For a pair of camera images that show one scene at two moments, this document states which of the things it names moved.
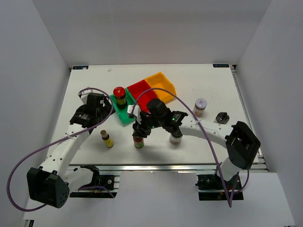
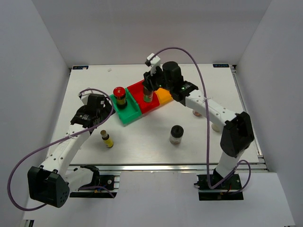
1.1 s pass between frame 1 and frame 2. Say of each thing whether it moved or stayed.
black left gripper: stayed
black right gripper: moved
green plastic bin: stayed
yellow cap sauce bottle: moved
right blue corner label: stayed
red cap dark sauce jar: stayed
